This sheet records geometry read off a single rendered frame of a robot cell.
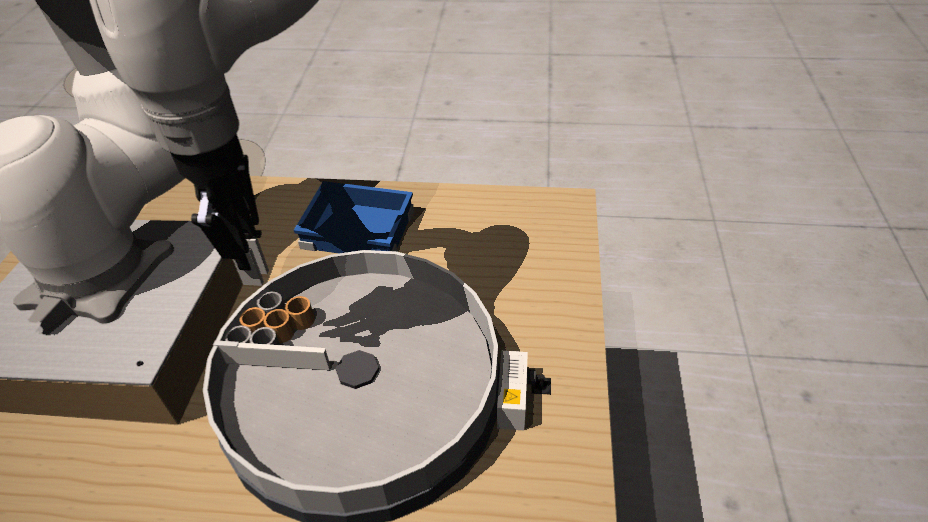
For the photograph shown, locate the blue plastic crate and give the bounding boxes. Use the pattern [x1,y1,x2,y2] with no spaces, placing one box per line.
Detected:
[294,181,414,253]

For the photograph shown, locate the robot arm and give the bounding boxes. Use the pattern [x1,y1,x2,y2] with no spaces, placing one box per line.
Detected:
[0,0,319,331]

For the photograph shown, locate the grey metal bushing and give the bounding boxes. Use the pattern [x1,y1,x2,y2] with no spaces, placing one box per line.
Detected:
[225,326,252,343]
[257,292,286,315]
[250,327,280,345]

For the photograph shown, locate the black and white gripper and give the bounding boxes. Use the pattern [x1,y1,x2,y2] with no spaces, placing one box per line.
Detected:
[171,135,269,286]

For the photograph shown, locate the bronze bushing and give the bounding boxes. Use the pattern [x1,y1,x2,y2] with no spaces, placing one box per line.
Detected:
[285,296,315,330]
[264,309,294,343]
[240,307,266,333]

